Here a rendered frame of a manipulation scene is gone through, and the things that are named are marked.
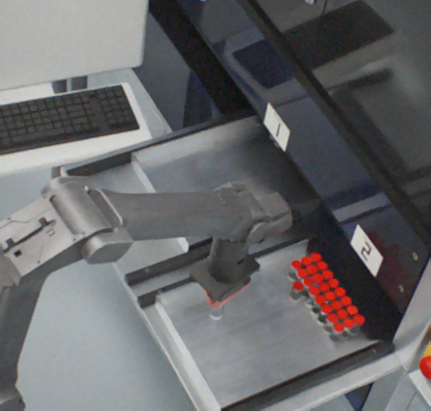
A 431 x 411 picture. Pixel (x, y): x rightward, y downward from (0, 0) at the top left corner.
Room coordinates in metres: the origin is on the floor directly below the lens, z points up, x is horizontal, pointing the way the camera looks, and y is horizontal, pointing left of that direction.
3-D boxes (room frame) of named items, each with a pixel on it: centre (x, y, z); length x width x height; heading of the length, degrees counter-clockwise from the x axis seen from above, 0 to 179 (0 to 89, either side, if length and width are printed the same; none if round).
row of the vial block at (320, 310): (1.24, -0.23, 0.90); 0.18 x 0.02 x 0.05; 36
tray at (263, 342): (1.18, -0.14, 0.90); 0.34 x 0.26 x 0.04; 126
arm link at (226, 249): (1.05, -0.04, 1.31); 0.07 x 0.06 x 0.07; 135
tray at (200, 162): (1.52, -0.03, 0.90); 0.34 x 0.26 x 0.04; 126
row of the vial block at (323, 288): (1.26, -0.25, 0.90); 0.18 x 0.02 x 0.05; 36
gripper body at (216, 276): (1.05, -0.04, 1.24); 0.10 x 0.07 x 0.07; 141
